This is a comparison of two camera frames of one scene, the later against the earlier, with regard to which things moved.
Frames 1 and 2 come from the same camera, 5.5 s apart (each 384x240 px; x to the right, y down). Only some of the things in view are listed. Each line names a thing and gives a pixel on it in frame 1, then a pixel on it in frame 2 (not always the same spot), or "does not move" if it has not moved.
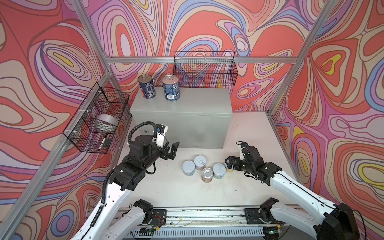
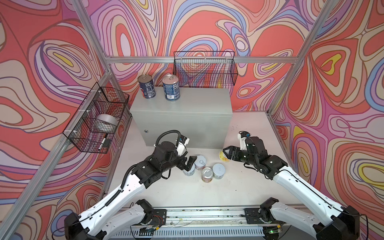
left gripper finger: (174, 149) -> (190, 162)
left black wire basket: (93, 125) does not move
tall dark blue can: (147, 86) does not move
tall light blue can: (171, 87) does not move
